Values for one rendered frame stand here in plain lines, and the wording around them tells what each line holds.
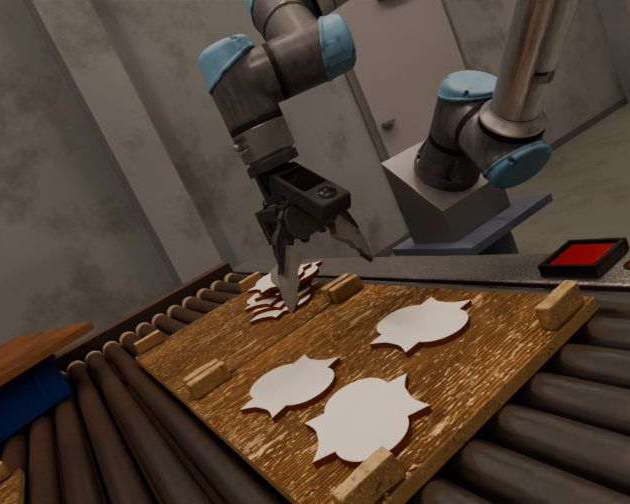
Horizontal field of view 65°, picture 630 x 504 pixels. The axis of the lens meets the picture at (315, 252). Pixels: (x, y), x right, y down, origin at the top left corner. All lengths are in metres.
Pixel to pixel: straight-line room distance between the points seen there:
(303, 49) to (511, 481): 0.51
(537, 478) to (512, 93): 0.64
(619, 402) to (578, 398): 0.03
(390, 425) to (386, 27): 4.40
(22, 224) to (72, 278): 0.44
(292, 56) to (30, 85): 3.13
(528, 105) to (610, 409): 0.57
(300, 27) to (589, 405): 0.52
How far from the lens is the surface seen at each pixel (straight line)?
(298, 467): 0.50
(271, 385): 0.65
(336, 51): 0.67
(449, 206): 1.11
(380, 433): 0.47
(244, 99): 0.65
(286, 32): 0.69
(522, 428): 0.47
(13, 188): 3.58
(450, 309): 0.63
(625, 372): 0.51
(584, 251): 0.72
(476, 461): 0.45
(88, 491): 0.76
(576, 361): 0.53
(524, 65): 0.87
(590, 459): 0.43
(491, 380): 0.49
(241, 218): 3.76
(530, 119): 0.94
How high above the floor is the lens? 1.20
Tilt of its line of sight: 12 degrees down
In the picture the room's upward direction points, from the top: 25 degrees counter-clockwise
